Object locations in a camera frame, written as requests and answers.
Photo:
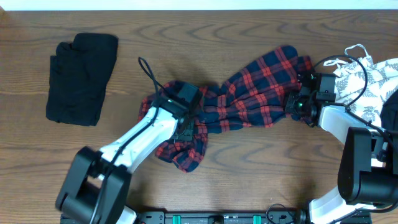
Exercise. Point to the white fern print cloth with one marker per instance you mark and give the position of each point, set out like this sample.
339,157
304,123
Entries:
373,83

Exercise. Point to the black folded garment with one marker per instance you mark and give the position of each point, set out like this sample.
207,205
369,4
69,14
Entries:
79,73

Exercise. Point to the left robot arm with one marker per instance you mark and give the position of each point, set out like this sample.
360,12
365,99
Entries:
97,183

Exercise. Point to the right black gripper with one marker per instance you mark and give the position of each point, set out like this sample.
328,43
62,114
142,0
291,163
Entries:
291,96

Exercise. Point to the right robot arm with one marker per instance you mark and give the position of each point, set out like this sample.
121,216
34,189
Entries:
367,177

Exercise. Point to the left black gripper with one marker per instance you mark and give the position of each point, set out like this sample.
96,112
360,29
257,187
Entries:
190,134

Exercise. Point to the dark navy garment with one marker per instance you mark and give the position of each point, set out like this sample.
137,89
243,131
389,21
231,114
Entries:
389,113

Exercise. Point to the red navy plaid shirt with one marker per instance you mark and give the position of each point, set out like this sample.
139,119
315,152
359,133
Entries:
253,97

